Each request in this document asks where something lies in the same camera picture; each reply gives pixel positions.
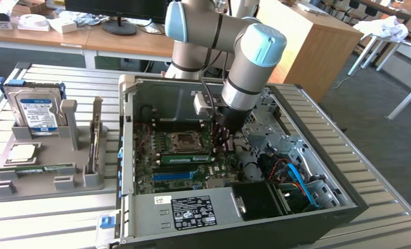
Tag silver CPU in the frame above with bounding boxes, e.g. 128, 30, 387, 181
4, 144, 41, 166

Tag black expansion slot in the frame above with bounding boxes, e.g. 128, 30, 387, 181
156, 165, 200, 175

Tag white round roll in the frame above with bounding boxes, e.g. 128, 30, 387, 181
17, 13, 51, 32

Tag open black PC case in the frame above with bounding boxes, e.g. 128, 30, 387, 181
116, 74, 370, 249

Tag metal drive cage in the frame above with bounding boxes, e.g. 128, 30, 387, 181
239, 87, 348, 208

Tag white frame table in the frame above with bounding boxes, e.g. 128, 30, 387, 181
347, 33, 411, 120

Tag black RAM slots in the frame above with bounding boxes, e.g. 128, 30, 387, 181
148, 120, 213, 132

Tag black computer monitor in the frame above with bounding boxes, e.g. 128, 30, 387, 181
64, 0, 165, 36

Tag grey parts rack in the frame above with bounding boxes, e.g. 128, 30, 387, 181
0, 96, 109, 202

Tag blue flat wire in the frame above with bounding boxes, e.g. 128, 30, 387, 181
286, 162, 323, 211

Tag CPU socket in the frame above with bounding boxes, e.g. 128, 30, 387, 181
169, 132, 201, 153

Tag wooden cabinet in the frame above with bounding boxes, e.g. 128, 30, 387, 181
252, 0, 364, 105

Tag wooden desk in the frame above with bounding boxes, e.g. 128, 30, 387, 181
0, 4, 179, 70

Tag small white box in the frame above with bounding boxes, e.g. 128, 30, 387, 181
48, 17, 79, 34

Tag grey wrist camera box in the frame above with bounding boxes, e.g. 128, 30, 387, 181
192, 92, 218, 116

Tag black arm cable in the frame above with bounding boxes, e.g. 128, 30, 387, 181
200, 46, 216, 122

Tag red wire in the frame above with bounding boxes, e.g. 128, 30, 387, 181
135, 123, 153, 146

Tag green motherboard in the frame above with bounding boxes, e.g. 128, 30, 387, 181
133, 122, 244, 195

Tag blue expansion slot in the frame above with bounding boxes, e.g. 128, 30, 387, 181
152, 171, 196, 182

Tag graphics card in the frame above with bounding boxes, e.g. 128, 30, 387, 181
87, 96, 105, 172

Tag hard disk with blue caddy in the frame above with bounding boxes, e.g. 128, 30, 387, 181
0, 76, 67, 136

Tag dark office chairs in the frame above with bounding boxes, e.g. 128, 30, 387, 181
319, 0, 387, 26

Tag green RAM stick with label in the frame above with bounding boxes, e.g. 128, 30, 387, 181
160, 154, 213, 165
0, 163, 76, 174

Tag crumpled white cloth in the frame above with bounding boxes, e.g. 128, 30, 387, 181
351, 15, 408, 43

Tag brown cardboard box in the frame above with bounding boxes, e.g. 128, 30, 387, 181
11, 0, 48, 14

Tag grey power supply with label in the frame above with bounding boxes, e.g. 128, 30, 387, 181
127, 188, 248, 234

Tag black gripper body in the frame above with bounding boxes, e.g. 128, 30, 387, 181
215, 105, 254, 130

